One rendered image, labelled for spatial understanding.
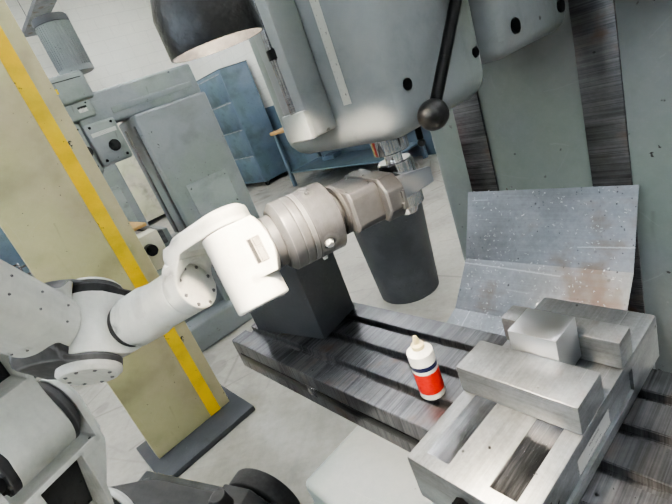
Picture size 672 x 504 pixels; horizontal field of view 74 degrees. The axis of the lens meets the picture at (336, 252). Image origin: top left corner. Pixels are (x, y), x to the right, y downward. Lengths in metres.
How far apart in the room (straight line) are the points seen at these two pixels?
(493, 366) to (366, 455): 0.31
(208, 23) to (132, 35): 10.07
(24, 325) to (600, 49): 0.86
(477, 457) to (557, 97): 0.60
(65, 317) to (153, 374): 1.72
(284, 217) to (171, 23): 0.24
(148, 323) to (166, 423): 1.86
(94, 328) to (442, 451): 0.46
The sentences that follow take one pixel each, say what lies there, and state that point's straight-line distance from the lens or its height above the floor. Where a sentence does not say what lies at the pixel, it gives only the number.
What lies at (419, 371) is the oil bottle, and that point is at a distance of 0.69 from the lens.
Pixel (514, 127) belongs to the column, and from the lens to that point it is 0.92.
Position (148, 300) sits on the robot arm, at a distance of 0.60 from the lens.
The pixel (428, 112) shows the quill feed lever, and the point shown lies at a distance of 0.44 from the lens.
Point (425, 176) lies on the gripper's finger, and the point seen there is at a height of 1.24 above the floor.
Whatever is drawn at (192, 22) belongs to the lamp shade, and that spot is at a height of 1.45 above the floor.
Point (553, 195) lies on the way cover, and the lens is 0.93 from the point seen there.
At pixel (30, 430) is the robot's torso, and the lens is 0.95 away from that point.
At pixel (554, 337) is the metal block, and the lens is 0.58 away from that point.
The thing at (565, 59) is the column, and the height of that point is 1.29.
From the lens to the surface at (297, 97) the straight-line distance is 0.48.
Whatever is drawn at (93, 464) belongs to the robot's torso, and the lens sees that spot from 1.06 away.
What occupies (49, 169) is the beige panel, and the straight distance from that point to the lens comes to 2.14.
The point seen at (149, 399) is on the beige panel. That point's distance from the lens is 2.38.
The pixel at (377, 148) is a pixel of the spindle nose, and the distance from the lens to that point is 0.57.
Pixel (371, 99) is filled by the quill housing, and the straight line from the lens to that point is 0.46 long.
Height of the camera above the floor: 1.40
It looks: 21 degrees down
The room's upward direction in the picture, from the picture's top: 21 degrees counter-clockwise
